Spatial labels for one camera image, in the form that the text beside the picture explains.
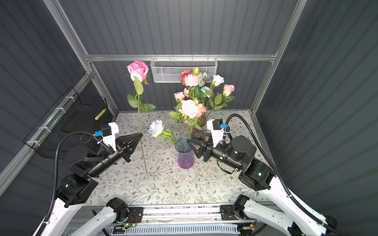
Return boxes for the black wire basket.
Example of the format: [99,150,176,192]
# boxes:
[23,89,112,159]

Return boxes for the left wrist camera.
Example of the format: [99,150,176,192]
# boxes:
[94,122,119,150]

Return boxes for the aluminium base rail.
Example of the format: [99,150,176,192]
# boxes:
[73,203,258,228]

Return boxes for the black corrugated cable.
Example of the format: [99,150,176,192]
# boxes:
[224,113,349,236]
[35,131,102,236]

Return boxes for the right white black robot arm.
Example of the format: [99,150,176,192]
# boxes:
[188,133,337,236]

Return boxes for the white bud rose stem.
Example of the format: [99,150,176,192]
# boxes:
[148,120,181,150]

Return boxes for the pale pink flower spray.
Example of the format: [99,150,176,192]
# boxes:
[181,67,207,130]

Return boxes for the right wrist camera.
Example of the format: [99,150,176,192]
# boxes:
[206,119,226,147]

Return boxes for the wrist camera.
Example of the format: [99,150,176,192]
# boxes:
[206,119,226,147]
[94,122,119,150]

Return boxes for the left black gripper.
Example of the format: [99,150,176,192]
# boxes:
[88,131,142,179]

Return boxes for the light pink rose stem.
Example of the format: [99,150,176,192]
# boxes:
[209,85,235,110]

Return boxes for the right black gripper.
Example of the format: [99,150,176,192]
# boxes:
[186,131,241,171]

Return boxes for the yellow green marker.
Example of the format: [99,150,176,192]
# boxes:
[94,108,107,121]

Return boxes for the white wire mesh basket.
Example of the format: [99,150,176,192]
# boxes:
[150,58,218,83]

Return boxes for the floral patterned table mat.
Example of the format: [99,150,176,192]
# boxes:
[86,112,253,206]

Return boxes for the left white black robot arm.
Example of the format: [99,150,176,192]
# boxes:
[34,131,143,236]

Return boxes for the red pink glass vase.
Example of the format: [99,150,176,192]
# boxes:
[191,116,207,139]

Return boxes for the blue purple glass vase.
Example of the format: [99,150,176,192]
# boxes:
[175,137,195,170]

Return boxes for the pink rose large leaves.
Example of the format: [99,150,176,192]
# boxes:
[174,91,186,103]

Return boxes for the left black corrugated cable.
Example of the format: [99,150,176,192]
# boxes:
[35,131,102,236]

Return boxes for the right black corrugated cable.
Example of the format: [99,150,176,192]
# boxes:
[224,113,349,236]

